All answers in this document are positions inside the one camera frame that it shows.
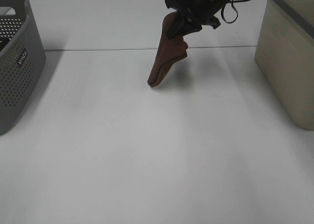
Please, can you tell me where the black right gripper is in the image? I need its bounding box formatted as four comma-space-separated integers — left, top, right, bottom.
165, 0, 231, 40

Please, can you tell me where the brown towel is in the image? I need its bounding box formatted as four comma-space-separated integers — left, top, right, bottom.
147, 12, 188, 87

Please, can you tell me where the beige plastic storage bin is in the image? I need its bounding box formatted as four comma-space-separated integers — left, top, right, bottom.
255, 0, 314, 130

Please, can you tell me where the grey perforated plastic basket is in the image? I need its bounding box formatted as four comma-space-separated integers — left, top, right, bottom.
0, 0, 46, 134

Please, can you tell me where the black label on basket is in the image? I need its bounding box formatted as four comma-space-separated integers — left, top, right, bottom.
16, 50, 28, 67

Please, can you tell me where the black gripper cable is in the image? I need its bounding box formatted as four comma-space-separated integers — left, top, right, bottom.
220, 0, 262, 25

